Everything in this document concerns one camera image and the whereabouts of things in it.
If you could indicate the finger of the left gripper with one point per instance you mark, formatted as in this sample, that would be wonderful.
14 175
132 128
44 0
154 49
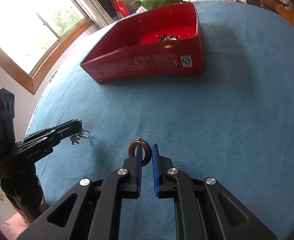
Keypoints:
62 131

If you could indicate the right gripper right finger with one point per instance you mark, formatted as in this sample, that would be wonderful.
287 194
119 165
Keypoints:
163 187

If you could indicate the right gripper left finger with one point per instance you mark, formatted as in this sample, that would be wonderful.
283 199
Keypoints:
132 183

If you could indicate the left gloved hand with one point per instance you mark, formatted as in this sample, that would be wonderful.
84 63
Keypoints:
25 193

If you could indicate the red plastic box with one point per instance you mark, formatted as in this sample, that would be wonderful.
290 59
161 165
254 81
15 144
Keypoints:
161 42

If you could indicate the beige left curtain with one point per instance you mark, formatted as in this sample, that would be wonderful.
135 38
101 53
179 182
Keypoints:
95 12

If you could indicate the wooden desk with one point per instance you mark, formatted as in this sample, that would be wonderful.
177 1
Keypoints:
287 12

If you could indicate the large wooden frame window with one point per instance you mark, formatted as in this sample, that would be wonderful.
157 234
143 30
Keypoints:
34 34

